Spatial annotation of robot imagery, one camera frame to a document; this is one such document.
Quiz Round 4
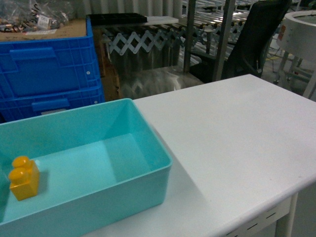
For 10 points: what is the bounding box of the yellow toy block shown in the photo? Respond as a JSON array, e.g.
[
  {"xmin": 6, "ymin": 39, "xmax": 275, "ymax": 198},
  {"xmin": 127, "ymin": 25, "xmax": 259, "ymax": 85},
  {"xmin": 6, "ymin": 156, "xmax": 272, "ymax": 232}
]
[{"xmin": 8, "ymin": 156, "xmax": 40, "ymax": 201}]

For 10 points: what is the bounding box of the teal plastic tray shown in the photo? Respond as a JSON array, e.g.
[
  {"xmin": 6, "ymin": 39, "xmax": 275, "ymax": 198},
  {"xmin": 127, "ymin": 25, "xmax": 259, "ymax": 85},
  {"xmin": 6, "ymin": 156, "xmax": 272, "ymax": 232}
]
[{"xmin": 0, "ymin": 99, "xmax": 172, "ymax": 237}]

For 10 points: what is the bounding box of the expandable roller conveyor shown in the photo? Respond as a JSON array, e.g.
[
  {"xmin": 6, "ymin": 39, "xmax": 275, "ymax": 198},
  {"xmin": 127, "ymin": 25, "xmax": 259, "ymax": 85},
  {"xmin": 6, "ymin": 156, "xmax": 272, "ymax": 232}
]
[{"xmin": 98, "ymin": 0, "xmax": 252, "ymax": 72}]

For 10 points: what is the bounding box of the black office chair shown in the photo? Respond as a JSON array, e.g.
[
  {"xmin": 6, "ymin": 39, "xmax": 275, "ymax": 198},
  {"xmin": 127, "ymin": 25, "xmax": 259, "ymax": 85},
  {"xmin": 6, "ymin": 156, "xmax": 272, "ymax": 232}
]
[{"xmin": 189, "ymin": 0, "xmax": 293, "ymax": 82}]

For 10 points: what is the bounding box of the black tray behind crates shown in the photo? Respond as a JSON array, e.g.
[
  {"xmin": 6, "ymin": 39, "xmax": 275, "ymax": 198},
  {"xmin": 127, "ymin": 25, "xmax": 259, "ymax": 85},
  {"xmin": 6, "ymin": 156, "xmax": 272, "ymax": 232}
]
[{"xmin": 87, "ymin": 13, "xmax": 148, "ymax": 25}]

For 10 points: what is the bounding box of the brown cardboard sheet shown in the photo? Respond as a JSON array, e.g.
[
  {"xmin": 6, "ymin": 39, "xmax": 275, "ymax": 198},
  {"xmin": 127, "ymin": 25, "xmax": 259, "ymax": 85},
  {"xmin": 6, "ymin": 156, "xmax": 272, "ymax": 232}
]
[{"xmin": 0, "ymin": 19, "xmax": 87, "ymax": 42}]

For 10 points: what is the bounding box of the upper right blue crate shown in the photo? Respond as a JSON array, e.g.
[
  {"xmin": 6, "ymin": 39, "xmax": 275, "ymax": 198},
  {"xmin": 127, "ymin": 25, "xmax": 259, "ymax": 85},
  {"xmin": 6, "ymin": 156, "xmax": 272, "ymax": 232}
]
[{"xmin": 0, "ymin": 18, "xmax": 101, "ymax": 99}]

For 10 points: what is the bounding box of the blue crate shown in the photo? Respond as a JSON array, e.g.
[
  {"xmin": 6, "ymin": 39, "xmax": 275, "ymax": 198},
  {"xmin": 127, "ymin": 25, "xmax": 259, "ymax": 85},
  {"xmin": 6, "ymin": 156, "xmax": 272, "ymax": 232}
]
[
  {"xmin": 0, "ymin": 18, "xmax": 101, "ymax": 99},
  {"xmin": 0, "ymin": 85, "xmax": 105, "ymax": 122}
]

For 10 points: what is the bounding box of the lower right blue crate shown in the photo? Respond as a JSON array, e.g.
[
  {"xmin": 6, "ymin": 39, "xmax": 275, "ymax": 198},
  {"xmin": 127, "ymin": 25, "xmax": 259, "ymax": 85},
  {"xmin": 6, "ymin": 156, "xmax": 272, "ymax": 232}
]
[{"xmin": 0, "ymin": 85, "xmax": 105, "ymax": 122}]

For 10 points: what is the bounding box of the white round conveyor table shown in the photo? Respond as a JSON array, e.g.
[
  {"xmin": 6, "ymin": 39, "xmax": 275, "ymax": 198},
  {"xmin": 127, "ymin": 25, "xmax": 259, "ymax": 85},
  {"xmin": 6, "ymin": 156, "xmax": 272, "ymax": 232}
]
[{"xmin": 276, "ymin": 10, "xmax": 316, "ymax": 101}]

